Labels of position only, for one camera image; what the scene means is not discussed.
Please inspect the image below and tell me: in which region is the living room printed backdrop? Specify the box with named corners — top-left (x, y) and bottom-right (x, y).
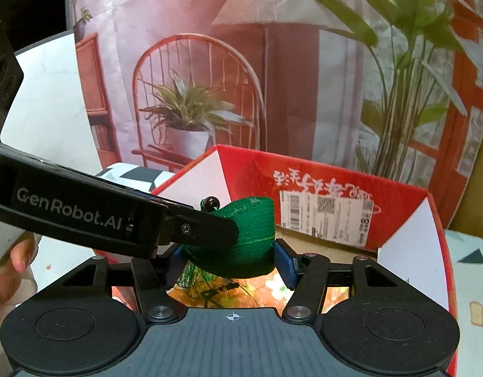
top-left (68, 0), bottom-right (483, 225)

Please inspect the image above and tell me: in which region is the green tasseled fabric piece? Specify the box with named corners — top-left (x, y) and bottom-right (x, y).
top-left (176, 196), bottom-right (276, 309)

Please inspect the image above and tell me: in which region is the person's left hand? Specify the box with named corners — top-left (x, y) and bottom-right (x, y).
top-left (0, 232), bottom-right (38, 308)

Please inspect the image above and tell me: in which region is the red strawberry cardboard box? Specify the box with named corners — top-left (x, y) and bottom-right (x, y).
top-left (96, 144), bottom-right (460, 377)

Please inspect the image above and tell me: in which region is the orange floral oven mitt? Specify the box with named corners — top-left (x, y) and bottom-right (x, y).
top-left (111, 270), bottom-right (351, 315)

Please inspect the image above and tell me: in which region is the white board panel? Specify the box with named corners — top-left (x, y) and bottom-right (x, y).
top-left (1, 31), bottom-right (102, 174)

